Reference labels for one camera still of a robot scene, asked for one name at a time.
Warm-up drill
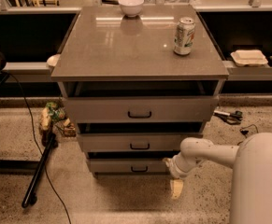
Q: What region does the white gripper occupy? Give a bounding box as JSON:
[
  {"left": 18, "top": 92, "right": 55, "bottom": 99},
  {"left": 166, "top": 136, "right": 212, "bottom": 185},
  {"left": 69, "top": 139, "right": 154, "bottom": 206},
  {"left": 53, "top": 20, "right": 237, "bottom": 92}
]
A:
[{"left": 163, "top": 153, "right": 197, "bottom": 200}]

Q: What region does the grey drawer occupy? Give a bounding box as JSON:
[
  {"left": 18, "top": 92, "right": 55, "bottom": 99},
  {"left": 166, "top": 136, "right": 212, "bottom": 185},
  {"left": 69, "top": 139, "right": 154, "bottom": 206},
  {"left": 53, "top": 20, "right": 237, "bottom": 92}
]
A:
[
  {"left": 63, "top": 97, "right": 218, "bottom": 123},
  {"left": 86, "top": 159, "right": 168, "bottom": 174},
  {"left": 77, "top": 133, "right": 201, "bottom": 152}
]

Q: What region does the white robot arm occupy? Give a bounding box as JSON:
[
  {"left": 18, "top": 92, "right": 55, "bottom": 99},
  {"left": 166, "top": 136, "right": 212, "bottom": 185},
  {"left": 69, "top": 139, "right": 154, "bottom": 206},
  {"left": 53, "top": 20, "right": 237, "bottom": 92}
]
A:
[{"left": 164, "top": 133, "right": 272, "bottom": 224}]

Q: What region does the grey drawer cabinet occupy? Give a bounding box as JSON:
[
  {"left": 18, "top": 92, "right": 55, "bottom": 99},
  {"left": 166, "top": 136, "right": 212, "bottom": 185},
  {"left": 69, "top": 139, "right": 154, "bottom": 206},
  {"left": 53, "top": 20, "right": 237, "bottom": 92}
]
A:
[{"left": 50, "top": 5, "right": 230, "bottom": 179}]

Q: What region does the black desk leg with caster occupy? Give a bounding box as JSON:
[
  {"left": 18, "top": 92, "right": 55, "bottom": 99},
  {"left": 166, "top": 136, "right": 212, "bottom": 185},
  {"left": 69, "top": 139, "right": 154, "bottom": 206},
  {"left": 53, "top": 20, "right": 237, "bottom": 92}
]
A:
[{"left": 21, "top": 133, "right": 56, "bottom": 208}]

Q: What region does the basket of snack items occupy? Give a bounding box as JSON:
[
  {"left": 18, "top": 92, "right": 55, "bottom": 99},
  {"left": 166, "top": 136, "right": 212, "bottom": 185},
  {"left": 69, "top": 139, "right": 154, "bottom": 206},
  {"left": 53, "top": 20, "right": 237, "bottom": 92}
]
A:
[{"left": 39, "top": 102, "right": 76, "bottom": 145}]

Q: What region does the soda can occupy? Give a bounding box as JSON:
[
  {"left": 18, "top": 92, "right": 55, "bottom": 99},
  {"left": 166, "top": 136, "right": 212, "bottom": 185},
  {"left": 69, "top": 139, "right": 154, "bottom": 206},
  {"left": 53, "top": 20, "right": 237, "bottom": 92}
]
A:
[{"left": 174, "top": 17, "right": 195, "bottom": 55}]

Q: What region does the white plate on ledge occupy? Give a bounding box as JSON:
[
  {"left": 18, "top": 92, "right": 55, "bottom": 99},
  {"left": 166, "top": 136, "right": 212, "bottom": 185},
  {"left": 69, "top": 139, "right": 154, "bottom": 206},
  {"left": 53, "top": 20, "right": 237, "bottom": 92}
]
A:
[{"left": 47, "top": 54, "right": 60, "bottom": 67}]

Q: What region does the white bowl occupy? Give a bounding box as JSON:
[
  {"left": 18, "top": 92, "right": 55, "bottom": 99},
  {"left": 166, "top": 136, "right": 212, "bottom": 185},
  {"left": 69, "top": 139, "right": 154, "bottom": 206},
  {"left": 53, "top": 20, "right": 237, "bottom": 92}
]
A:
[{"left": 118, "top": 0, "right": 144, "bottom": 17}]

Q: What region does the black floor cable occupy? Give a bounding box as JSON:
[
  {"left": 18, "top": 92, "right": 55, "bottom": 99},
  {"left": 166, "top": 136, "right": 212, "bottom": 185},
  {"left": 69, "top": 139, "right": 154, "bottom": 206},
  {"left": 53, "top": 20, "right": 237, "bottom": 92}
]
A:
[{"left": 4, "top": 72, "right": 72, "bottom": 224}]

